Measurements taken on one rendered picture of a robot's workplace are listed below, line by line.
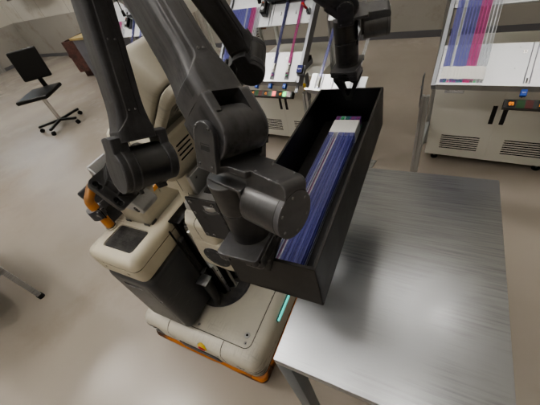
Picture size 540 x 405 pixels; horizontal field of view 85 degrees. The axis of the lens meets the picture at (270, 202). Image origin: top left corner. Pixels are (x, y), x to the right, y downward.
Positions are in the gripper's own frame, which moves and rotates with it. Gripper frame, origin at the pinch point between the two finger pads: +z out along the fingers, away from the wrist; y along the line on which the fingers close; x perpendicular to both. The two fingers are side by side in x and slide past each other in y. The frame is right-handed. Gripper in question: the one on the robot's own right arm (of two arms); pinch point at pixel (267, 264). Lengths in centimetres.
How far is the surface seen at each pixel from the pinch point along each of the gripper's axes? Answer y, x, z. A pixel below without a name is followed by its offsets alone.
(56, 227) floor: 39, 255, 104
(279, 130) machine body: 185, 100, 95
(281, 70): 157, 71, 30
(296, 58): 161, 61, 25
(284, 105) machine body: 184, 88, 70
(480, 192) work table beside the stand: 57, -37, 31
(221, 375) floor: -5, 52, 109
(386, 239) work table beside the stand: 33.2, -14.4, 30.4
